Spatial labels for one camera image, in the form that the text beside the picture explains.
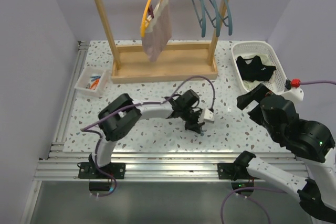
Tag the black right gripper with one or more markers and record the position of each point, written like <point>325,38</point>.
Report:
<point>243,99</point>

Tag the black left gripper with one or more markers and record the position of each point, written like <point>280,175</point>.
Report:
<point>195,126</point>

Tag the black underwear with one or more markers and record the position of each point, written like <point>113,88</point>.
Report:
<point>254,70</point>

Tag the orange clothespin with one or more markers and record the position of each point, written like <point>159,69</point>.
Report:
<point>94,84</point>

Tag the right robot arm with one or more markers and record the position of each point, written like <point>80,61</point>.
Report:
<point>311,141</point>

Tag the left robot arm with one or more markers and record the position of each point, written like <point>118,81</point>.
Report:
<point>119,117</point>

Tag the teal hanger middle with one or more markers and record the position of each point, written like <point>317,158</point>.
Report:
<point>212,12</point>

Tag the pink beige underwear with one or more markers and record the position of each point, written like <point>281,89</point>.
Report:
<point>159,31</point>

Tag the purple clothespin on yellow hanger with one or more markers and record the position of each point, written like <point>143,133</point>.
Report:
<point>151,11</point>

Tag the teal hanger right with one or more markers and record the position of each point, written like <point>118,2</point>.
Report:
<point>225,6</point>

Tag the wooden clothes rack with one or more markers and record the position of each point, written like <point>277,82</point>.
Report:
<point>177,62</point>

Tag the small white tray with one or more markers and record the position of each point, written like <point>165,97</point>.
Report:
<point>88,76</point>

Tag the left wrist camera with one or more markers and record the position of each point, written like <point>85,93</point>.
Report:
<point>206,116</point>

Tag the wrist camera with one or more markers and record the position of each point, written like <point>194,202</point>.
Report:
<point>292,91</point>
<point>206,116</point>

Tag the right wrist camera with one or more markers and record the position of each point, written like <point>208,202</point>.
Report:
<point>292,91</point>

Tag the aluminium rail frame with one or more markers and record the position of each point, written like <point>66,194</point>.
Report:
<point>183,158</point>

